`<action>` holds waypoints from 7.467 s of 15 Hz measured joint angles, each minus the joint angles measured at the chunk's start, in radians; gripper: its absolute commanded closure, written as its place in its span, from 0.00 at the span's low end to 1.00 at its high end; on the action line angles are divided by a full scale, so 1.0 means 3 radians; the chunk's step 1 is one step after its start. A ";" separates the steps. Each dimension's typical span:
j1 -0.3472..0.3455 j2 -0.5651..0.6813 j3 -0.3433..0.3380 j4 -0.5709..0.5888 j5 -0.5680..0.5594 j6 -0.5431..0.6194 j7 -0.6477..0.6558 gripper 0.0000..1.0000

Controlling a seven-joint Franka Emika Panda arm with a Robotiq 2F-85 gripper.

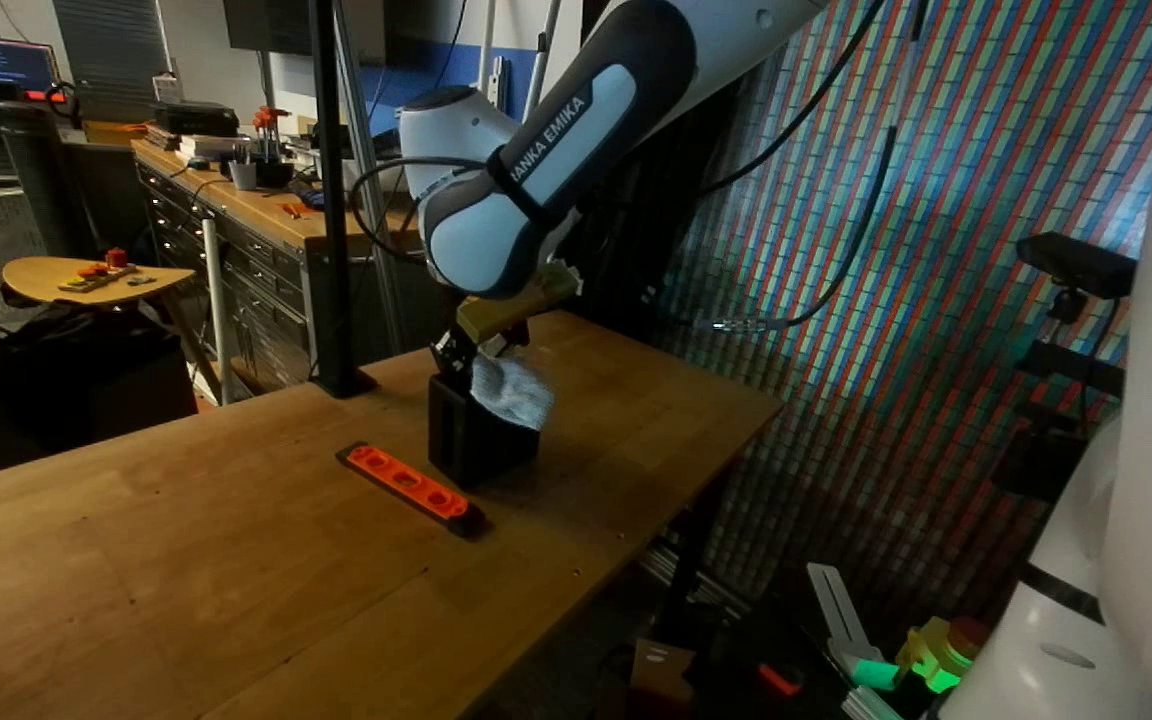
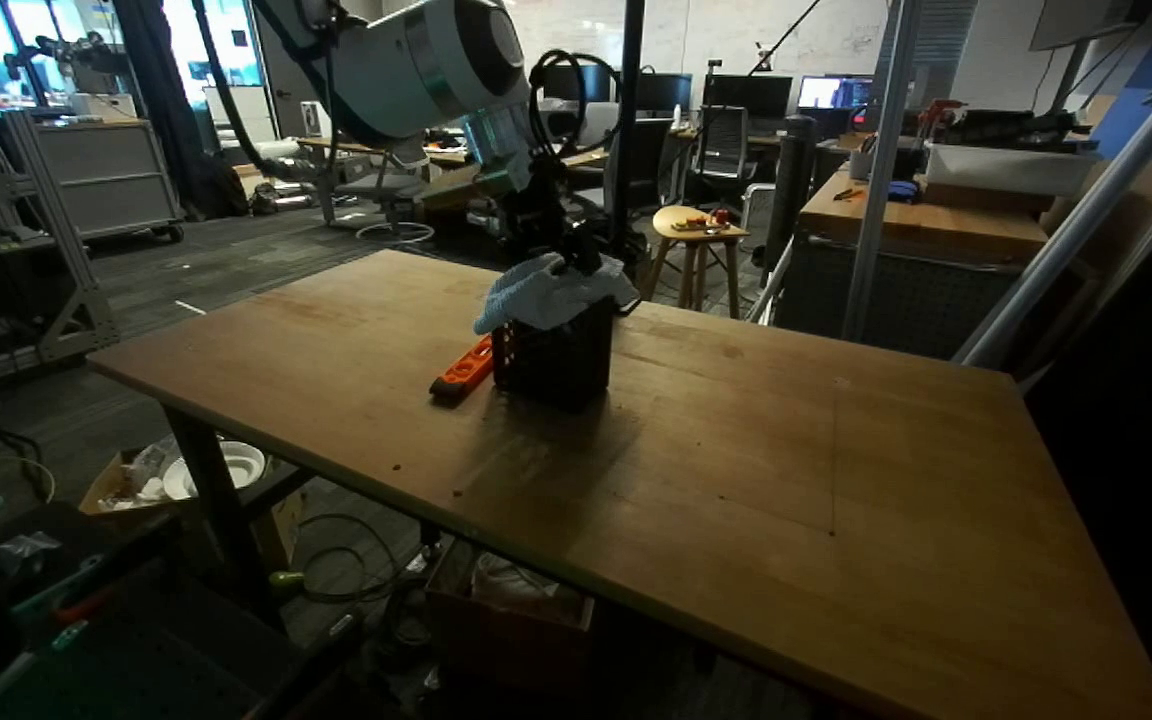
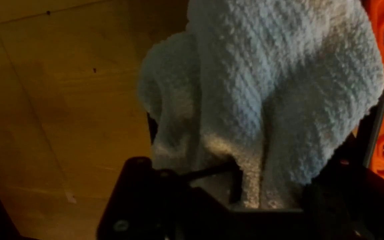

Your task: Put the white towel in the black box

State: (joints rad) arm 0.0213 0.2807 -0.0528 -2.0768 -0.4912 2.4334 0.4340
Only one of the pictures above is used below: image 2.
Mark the white storage box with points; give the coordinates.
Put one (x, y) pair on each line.
(1003, 168)

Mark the dark computer monitor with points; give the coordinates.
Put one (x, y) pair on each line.
(746, 96)

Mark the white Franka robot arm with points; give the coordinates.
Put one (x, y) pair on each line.
(416, 63)

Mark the round wooden stool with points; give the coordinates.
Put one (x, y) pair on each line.
(692, 226)

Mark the lit computer monitor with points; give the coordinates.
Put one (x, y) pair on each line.
(839, 94)

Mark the wooden top workbench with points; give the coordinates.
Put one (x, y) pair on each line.
(921, 226)

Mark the orange spirit level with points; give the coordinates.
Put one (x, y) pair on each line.
(463, 372)

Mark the grey mesh office chair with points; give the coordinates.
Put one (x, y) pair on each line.
(722, 142)

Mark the white bowl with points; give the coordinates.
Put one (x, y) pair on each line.
(222, 469)

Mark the black perforated box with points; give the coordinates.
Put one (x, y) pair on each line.
(549, 367)

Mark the slanted silver metal bar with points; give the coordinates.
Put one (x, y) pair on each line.
(1081, 214)

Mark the grey drawer cabinet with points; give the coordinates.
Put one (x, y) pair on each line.
(109, 182)

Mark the grey metal shelving rack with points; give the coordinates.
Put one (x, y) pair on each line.
(18, 267)

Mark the black vertical stand pole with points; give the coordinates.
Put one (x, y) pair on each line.
(620, 133)

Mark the white towel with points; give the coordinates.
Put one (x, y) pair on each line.
(549, 284)

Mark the open cardboard trash box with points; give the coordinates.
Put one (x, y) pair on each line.
(117, 480)

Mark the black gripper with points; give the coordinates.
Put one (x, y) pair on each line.
(568, 220)

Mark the upright silver metal bar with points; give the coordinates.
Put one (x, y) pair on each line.
(878, 174)

